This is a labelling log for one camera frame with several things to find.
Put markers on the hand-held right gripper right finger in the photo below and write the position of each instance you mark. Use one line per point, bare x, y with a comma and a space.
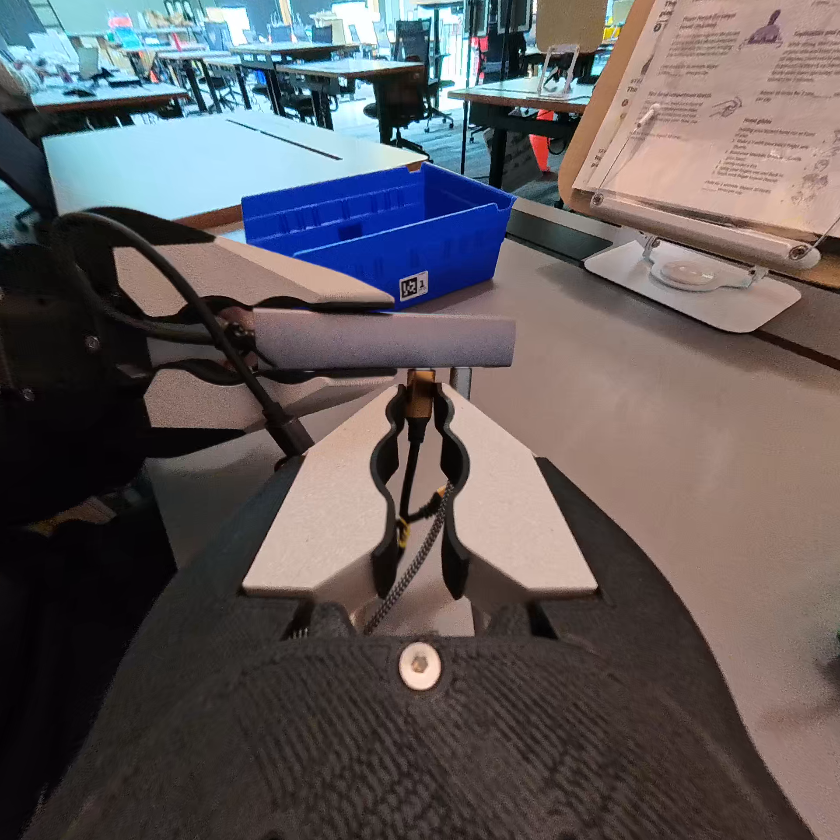
518, 518

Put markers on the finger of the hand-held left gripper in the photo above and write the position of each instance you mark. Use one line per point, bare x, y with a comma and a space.
262, 275
210, 407

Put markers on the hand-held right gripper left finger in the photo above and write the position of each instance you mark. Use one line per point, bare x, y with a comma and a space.
315, 518

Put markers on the grey usb hub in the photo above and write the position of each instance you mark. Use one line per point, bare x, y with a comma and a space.
394, 338

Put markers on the blue plastic bin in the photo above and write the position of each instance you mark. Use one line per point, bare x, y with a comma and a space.
367, 262

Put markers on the wooden background desk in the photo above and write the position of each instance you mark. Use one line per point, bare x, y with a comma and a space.
348, 69
499, 95

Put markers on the black office chair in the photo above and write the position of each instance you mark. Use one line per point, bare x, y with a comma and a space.
410, 46

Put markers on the orange traffic cone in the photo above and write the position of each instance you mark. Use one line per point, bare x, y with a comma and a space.
542, 148

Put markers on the clear acrylic stand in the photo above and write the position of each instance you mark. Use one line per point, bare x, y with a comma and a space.
544, 65

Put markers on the cardboard panel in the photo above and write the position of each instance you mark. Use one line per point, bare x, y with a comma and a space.
571, 23

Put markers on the instruction sheet on wooden stand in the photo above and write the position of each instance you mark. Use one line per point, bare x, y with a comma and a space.
722, 98

